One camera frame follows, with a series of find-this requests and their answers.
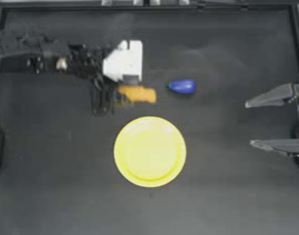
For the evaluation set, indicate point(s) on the yellow plate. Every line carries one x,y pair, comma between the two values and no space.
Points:
150,151

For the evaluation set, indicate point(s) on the brown toy chicken wing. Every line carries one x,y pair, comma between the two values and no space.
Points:
138,94

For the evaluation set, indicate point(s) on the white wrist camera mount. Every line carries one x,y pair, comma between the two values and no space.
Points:
124,61

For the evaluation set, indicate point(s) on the blue toy food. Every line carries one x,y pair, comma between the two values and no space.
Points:
183,86

